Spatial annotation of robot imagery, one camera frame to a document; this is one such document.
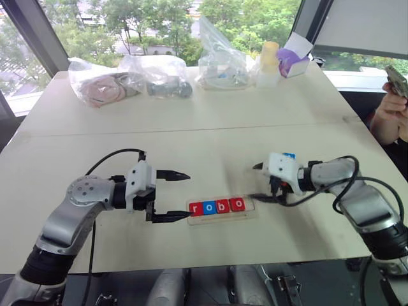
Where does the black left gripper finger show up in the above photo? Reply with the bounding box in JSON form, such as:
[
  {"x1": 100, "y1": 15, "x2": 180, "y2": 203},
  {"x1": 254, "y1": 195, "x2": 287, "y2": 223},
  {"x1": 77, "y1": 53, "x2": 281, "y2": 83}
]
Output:
[
  {"x1": 151, "y1": 210, "x2": 193, "y2": 224},
  {"x1": 156, "y1": 170, "x2": 192, "y2": 183}
]

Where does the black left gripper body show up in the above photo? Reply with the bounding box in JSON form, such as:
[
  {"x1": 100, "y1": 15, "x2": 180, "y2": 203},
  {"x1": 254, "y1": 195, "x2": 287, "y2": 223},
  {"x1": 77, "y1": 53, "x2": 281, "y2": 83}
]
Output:
[{"x1": 132, "y1": 178, "x2": 158, "y2": 222}]

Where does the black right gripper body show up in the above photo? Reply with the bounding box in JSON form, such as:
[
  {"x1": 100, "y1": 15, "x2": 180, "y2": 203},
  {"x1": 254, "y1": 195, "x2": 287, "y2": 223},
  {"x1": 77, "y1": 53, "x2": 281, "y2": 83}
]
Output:
[{"x1": 268, "y1": 175, "x2": 295, "y2": 199}]

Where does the red letter tile r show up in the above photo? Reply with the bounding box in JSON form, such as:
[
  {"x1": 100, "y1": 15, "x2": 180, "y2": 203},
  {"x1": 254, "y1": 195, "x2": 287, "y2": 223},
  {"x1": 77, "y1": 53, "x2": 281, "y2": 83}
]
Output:
[{"x1": 188, "y1": 201, "x2": 204, "y2": 217}]

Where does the red letter tile o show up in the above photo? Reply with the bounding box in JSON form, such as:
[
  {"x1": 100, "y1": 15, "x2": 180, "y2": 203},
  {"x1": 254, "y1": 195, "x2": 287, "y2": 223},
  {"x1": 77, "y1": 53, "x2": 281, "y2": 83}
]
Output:
[{"x1": 229, "y1": 197, "x2": 246, "y2": 213}]

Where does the clear acrylic letter tray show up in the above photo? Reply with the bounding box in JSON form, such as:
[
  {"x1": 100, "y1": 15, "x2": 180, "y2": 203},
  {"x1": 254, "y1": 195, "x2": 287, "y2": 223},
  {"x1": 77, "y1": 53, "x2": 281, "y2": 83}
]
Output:
[{"x1": 186, "y1": 194, "x2": 258, "y2": 226}]

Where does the grey rounded robot leg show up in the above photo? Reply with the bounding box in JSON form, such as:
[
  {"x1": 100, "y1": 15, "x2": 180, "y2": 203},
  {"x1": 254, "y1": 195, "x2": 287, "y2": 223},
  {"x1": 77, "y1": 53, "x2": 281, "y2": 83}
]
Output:
[
  {"x1": 147, "y1": 268, "x2": 189, "y2": 306},
  {"x1": 228, "y1": 264, "x2": 272, "y2": 306}
]

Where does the bystander bare hand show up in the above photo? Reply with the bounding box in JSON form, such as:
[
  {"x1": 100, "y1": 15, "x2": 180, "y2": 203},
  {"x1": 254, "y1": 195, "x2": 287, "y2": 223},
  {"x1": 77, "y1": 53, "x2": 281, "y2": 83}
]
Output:
[{"x1": 375, "y1": 82, "x2": 408, "y2": 129}]

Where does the clear plastic container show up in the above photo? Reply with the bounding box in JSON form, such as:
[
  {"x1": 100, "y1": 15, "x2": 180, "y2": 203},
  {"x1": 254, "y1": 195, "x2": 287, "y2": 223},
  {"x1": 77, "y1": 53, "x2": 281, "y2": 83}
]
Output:
[{"x1": 254, "y1": 62, "x2": 282, "y2": 89}]

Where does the plastic bag with dark tool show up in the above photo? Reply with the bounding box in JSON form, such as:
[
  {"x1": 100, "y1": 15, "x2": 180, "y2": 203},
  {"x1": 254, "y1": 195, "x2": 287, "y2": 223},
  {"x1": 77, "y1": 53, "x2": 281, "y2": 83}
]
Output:
[{"x1": 119, "y1": 54, "x2": 194, "y2": 101}]

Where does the tall clear plastic bag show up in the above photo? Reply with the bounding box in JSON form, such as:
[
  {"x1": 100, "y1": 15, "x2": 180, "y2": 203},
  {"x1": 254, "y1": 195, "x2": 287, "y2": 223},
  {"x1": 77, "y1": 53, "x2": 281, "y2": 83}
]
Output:
[{"x1": 195, "y1": 15, "x2": 256, "y2": 91}]

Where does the purple and white carton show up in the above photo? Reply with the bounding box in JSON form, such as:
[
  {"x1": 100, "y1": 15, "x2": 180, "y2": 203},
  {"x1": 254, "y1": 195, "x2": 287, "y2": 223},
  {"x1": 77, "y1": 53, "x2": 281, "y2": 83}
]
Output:
[{"x1": 275, "y1": 31, "x2": 315, "y2": 79}]

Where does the stack of yellow cups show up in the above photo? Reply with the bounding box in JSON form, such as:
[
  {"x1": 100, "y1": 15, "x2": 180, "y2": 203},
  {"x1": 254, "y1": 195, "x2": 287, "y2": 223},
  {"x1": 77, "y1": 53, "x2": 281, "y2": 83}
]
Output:
[{"x1": 259, "y1": 41, "x2": 281, "y2": 75}]

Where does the plastic bag with pink contents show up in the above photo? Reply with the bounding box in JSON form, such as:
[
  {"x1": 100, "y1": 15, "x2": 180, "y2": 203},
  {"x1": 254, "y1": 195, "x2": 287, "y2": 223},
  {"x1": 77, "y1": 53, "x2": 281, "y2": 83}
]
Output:
[{"x1": 67, "y1": 57, "x2": 148, "y2": 109}]

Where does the phone in patterned case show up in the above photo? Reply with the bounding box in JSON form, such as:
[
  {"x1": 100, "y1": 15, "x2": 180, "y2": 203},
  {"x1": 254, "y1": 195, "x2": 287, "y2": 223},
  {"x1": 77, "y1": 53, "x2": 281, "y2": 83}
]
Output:
[{"x1": 384, "y1": 64, "x2": 408, "y2": 98}]

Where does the grey roller blind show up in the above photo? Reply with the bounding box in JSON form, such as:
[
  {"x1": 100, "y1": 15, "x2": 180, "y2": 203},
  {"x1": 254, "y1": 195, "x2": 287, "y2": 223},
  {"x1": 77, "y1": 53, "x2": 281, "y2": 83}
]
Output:
[{"x1": 313, "y1": 0, "x2": 408, "y2": 60}]

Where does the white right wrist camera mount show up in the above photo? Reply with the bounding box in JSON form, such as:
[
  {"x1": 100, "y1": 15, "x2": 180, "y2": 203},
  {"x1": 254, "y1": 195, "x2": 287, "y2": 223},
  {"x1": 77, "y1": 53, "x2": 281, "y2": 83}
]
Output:
[{"x1": 263, "y1": 152, "x2": 304, "y2": 196}]

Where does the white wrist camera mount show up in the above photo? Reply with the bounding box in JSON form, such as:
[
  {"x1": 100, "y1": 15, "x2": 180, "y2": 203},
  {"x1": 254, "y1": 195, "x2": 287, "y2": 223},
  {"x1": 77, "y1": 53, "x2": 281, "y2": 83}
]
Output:
[
  {"x1": 124, "y1": 160, "x2": 158, "y2": 215},
  {"x1": 263, "y1": 152, "x2": 304, "y2": 196}
]

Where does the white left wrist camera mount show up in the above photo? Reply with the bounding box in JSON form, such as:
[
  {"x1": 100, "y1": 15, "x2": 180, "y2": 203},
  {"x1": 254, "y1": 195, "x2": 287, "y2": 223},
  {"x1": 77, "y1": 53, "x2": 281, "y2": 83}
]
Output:
[{"x1": 124, "y1": 160, "x2": 158, "y2": 215}]

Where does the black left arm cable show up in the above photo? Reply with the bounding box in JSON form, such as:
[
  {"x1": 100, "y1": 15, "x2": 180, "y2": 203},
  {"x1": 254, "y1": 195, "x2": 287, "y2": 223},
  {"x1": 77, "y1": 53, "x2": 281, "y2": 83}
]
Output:
[{"x1": 83, "y1": 147, "x2": 148, "y2": 306}]

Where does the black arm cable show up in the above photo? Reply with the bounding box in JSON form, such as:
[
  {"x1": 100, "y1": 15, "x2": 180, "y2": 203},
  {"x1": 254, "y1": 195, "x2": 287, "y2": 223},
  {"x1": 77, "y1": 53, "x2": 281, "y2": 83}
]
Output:
[
  {"x1": 83, "y1": 147, "x2": 148, "y2": 306},
  {"x1": 280, "y1": 155, "x2": 401, "y2": 224}
]

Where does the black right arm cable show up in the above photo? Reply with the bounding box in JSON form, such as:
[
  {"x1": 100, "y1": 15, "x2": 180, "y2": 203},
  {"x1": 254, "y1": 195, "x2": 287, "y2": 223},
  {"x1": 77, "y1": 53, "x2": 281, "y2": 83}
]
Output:
[{"x1": 280, "y1": 155, "x2": 401, "y2": 224}]

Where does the metal bracket under table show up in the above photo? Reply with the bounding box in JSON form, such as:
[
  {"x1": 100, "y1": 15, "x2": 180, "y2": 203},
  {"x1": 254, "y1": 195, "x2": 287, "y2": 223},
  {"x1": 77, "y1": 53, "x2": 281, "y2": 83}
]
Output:
[{"x1": 275, "y1": 275, "x2": 302, "y2": 306}]

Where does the dark window frame post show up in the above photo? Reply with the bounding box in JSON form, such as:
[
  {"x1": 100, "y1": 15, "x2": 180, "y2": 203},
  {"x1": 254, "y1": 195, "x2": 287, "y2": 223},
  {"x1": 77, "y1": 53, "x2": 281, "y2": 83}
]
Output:
[
  {"x1": 288, "y1": 0, "x2": 334, "y2": 55},
  {"x1": 4, "y1": 0, "x2": 70, "y2": 78}
]

